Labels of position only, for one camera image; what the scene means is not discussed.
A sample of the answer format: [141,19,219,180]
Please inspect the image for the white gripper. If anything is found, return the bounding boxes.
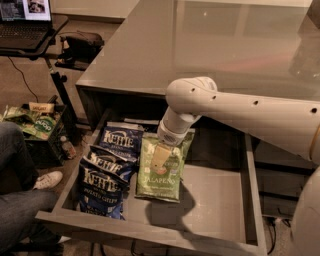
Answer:
[151,121,186,170]

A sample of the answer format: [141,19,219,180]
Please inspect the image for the green jalapeno chip bag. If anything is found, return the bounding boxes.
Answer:
[135,129,195,203]

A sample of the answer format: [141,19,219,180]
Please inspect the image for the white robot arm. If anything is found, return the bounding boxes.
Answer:
[157,77,320,256]

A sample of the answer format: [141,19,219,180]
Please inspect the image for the back blue Kettle chip bag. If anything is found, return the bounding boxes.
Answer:
[99,122,143,161]

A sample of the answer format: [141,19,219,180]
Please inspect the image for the blue kettle chip bag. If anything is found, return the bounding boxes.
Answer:
[99,122,143,161]
[78,157,129,220]
[87,145,137,182]

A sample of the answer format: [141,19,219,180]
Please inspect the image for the middle blue Kettle chip bag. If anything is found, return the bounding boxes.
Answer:
[87,145,137,182]

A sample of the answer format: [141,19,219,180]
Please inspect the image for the front blue Kettle chip bag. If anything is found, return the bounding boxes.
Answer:
[78,157,129,220]

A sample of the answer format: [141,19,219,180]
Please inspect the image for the open grey top drawer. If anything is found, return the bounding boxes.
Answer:
[37,118,267,256]

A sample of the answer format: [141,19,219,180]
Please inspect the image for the dark bag on stand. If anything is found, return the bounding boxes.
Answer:
[55,31,104,71]

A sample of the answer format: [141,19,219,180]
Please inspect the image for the bottle beside crate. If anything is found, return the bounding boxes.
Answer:
[60,136,76,159]

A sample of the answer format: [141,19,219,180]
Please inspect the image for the white sneaker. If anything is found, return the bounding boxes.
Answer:
[33,171,63,190]

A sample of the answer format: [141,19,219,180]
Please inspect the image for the dark lower side drawers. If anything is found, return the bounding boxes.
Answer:
[253,139,317,219]

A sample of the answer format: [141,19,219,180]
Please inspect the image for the black crate of snacks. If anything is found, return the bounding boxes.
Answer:
[25,105,77,169]

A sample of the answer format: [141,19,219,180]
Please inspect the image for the green snack bags in crate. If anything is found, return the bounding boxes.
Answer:
[2,106,61,140]

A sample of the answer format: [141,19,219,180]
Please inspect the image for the person leg in jeans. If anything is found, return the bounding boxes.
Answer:
[0,122,63,254]

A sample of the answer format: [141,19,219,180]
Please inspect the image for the black laptop stand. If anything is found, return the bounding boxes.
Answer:
[0,14,78,124]

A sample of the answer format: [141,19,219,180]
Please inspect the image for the black laptop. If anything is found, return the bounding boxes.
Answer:
[0,0,52,51]

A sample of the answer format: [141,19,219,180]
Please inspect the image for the black cable on floor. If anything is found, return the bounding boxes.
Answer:
[7,56,40,103]

